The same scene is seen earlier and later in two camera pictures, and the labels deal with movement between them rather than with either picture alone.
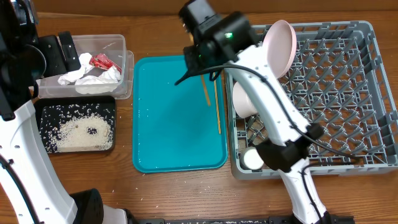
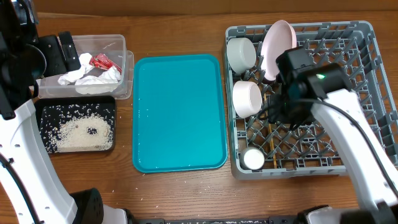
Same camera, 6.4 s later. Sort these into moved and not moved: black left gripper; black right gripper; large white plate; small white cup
Moved: black right gripper
Not moved: small white cup; black left gripper; large white plate
